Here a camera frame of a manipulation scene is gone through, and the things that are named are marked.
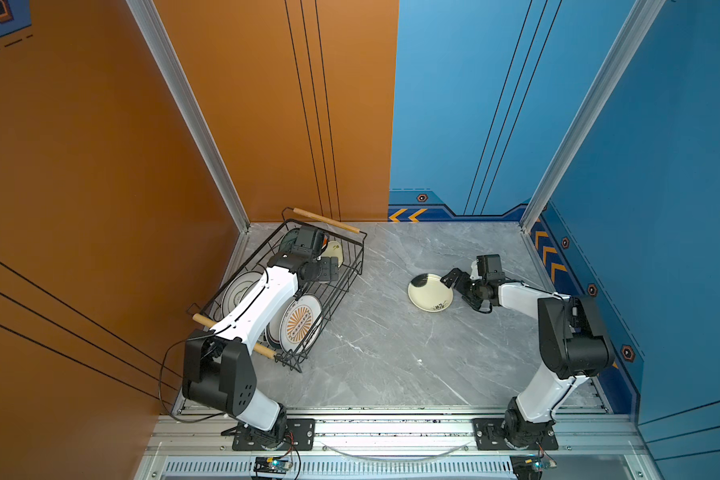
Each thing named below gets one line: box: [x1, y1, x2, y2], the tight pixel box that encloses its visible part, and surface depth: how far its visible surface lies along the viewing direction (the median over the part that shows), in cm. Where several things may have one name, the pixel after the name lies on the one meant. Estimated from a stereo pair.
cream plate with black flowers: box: [407, 273, 453, 313], surface depth 101 cm
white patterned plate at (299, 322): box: [279, 294, 323, 353], surface depth 85 cm
